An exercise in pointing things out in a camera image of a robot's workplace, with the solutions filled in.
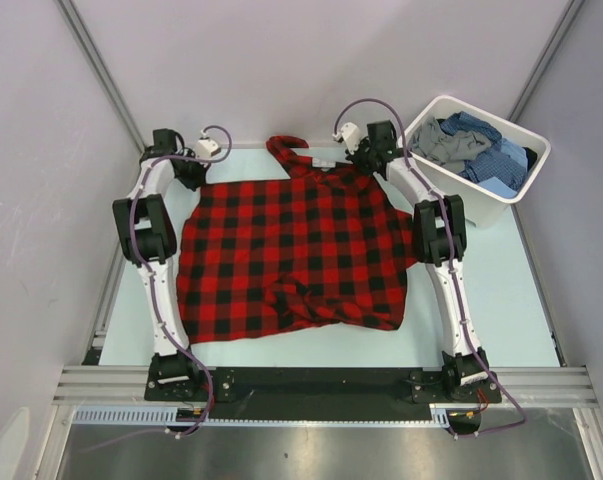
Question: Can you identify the red black plaid shirt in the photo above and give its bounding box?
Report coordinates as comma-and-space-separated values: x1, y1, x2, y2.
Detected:
176, 136, 416, 343

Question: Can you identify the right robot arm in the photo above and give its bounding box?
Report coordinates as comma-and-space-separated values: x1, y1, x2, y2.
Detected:
333, 121, 496, 408

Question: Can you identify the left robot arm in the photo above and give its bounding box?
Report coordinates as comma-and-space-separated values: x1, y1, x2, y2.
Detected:
112, 128, 209, 403

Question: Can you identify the grey shirt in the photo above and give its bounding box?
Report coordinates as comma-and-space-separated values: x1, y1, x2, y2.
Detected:
408, 116, 492, 174

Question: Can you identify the white plastic bin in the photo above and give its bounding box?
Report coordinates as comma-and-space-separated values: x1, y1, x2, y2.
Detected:
405, 95, 551, 228

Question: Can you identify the blue checked shirt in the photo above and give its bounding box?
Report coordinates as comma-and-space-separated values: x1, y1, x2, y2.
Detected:
439, 111, 538, 199

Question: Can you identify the light blue shirt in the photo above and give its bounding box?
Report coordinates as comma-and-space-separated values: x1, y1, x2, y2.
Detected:
467, 139, 528, 199

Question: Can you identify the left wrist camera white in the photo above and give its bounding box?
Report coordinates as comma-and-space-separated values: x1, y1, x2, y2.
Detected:
193, 132, 221, 161

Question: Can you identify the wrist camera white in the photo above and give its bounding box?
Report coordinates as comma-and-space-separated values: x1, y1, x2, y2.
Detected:
332, 122, 364, 153
193, 132, 221, 161

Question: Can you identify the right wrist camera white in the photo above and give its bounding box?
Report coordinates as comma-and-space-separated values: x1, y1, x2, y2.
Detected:
332, 122, 364, 153

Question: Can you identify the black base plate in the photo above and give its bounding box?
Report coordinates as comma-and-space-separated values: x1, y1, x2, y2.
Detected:
145, 366, 503, 422

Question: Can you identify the white cable duct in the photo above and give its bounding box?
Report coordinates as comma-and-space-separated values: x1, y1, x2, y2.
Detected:
73, 402, 482, 431

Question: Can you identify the aluminium frame rail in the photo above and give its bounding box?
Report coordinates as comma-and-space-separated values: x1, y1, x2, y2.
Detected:
52, 366, 598, 408

